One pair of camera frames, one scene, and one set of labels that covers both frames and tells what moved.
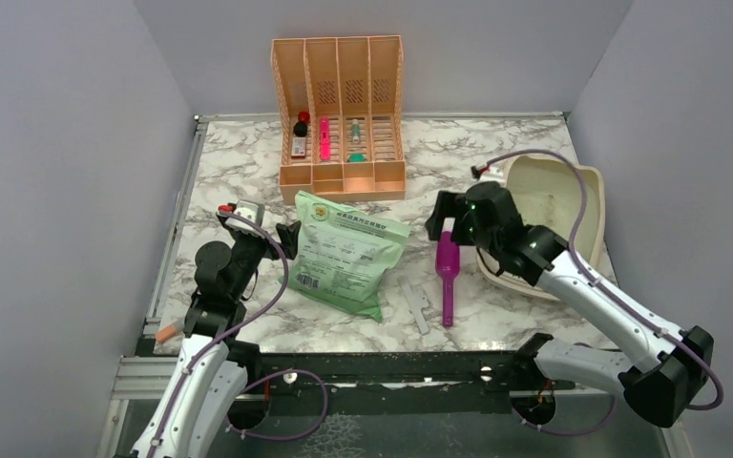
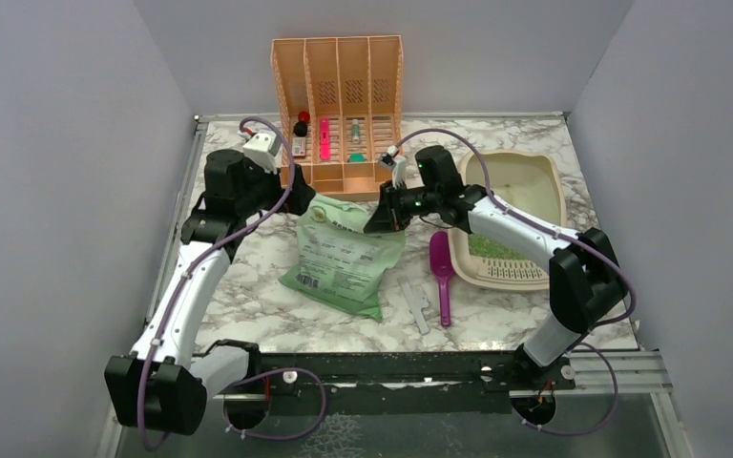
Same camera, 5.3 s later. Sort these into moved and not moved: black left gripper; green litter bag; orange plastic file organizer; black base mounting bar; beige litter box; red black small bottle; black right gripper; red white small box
Moved: black right gripper; black left gripper; beige litter box
Not moved: red black small bottle; green litter bag; black base mounting bar; red white small box; orange plastic file organizer
